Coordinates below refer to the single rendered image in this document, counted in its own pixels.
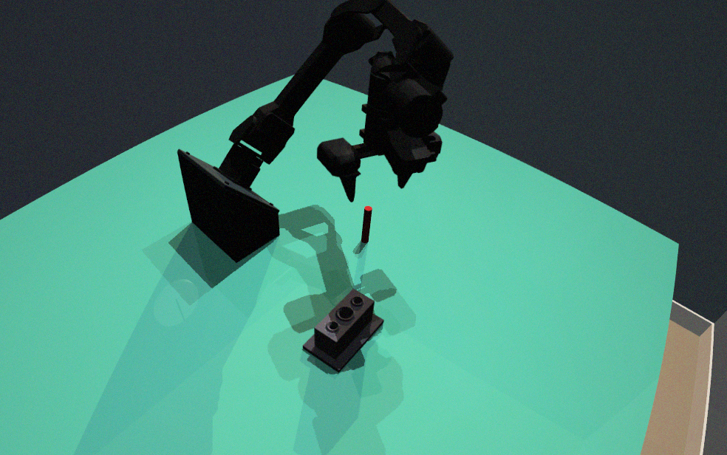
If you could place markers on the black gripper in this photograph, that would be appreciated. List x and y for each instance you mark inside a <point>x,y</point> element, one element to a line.
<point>343,160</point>

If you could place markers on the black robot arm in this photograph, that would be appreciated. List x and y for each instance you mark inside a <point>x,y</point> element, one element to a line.
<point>407,87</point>

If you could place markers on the red peg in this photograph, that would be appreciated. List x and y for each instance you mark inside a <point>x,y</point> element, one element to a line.
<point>366,224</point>

